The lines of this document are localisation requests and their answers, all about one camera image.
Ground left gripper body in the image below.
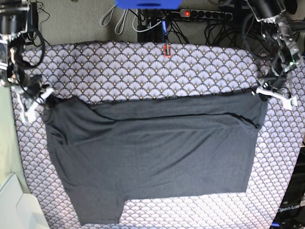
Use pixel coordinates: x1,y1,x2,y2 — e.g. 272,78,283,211
258,73,291,95

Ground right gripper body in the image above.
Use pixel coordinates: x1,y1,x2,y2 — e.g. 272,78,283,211
14,73,47,103

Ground dark grey T-shirt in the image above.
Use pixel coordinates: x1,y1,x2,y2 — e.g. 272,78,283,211
42,93,268,225

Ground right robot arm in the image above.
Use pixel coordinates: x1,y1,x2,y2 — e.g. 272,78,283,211
0,0,53,111

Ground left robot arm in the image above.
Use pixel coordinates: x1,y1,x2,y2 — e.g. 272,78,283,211
241,0,303,101

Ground fan patterned tablecloth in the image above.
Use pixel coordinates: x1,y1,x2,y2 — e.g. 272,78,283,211
11,42,305,229

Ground red black table clamp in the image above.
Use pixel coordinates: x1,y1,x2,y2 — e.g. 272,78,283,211
163,43,171,58

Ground white plastic bin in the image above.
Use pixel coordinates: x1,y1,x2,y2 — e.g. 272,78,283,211
0,173,49,229

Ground black OpenArm box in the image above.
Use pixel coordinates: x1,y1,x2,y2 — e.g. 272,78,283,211
270,146,305,229

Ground tangled black cables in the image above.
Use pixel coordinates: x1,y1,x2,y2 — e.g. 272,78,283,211
166,14,263,48

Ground grey looped cable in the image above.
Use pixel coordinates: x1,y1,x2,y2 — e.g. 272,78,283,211
99,4,131,35

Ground black power strip red switch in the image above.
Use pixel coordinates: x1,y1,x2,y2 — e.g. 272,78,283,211
178,9,233,21

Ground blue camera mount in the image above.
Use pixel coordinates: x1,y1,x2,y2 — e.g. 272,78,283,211
115,0,182,10

